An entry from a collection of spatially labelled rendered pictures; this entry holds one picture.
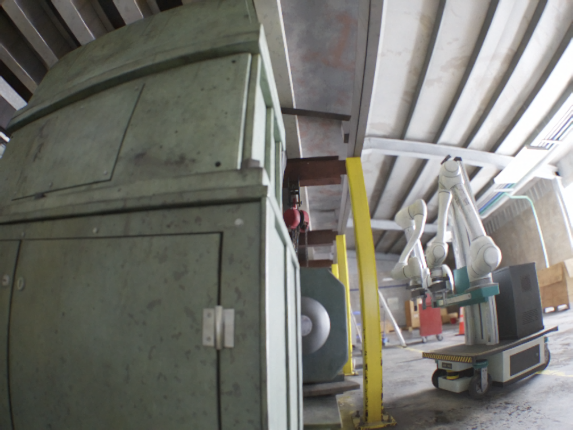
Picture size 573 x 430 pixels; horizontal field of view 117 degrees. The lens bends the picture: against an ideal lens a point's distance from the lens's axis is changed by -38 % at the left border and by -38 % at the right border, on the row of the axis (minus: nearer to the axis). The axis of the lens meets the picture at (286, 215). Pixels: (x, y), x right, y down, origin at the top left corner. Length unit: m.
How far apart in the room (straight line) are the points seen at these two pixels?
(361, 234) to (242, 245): 1.36
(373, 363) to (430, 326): 4.61
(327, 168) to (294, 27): 1.10
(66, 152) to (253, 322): 0.67
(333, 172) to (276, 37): 1.15
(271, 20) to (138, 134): 0.90
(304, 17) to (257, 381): 1.55
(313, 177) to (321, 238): 1.69
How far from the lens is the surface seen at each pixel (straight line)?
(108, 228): 0.52
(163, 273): 0.42
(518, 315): 2.19
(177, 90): 0.71
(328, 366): 1.10
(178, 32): 1.00
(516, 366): 2.08
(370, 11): 1.23
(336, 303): 1.11
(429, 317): 6.19
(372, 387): 1.67
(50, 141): 0.97
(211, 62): 0.75
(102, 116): 0.82
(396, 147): 8.21
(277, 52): 1.47
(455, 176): 1.89
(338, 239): 3.46
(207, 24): 0.96
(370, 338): 1.63
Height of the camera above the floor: 0.62
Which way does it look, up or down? 23 degrees up
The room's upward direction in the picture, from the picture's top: 1 degrees counter-clockwise
